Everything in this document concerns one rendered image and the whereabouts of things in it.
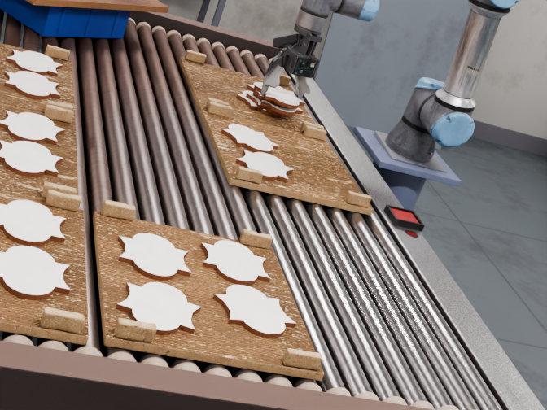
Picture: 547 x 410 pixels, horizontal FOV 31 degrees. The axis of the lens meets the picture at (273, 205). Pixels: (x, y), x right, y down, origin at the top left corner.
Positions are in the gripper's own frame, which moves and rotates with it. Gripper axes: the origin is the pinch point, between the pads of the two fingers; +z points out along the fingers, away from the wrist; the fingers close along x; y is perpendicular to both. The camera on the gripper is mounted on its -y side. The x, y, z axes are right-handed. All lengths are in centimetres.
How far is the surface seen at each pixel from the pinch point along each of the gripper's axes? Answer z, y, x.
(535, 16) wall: 7, -276, 348
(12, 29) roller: 7, -37, -63
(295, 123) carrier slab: 5.4, 4.7, 4.6
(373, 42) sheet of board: 47, -270, 225
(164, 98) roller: 7.3, -3.1, -31.0
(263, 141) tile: 4.2, 24.3, -15.6
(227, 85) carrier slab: 5.4, -17.4, -6.4
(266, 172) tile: 4.2, 42.5, -23.7
